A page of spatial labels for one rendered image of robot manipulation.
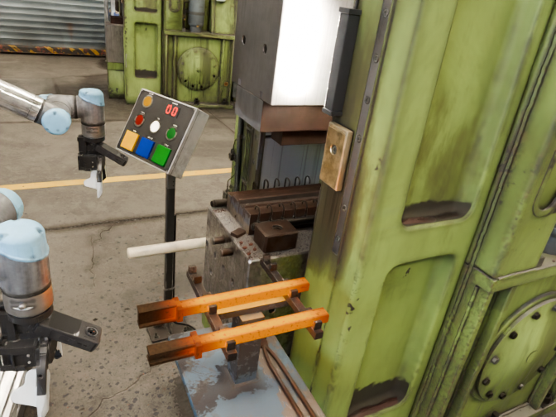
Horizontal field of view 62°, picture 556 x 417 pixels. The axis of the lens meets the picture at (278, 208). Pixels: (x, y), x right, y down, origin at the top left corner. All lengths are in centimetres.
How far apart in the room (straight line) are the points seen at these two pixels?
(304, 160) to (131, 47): 459
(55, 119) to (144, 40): 483
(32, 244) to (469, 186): 114
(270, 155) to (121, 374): 122
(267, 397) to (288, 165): 91
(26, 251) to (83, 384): 156
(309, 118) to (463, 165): 48
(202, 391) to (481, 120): 104
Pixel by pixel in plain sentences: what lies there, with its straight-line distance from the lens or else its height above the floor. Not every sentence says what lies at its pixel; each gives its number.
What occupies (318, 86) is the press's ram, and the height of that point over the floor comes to 142.
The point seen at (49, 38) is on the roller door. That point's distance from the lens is 928.
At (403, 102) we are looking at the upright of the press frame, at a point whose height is 147.
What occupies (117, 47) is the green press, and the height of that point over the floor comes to 65.
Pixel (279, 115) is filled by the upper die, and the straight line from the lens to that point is 141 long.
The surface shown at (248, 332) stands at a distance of 102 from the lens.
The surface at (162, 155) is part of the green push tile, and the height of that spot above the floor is 101.
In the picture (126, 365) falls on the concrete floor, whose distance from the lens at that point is 237.
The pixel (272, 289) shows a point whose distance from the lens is 115.
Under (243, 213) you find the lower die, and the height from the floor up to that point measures 97.
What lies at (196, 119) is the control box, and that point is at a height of 116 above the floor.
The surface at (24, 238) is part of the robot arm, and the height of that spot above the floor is 129.
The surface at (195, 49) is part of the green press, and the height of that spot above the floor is 75.
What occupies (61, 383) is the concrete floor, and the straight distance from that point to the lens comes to 235.
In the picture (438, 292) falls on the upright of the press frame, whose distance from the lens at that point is 162.
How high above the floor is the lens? 169
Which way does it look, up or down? 26 degrees down
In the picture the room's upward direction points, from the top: 8 degrees clockwise
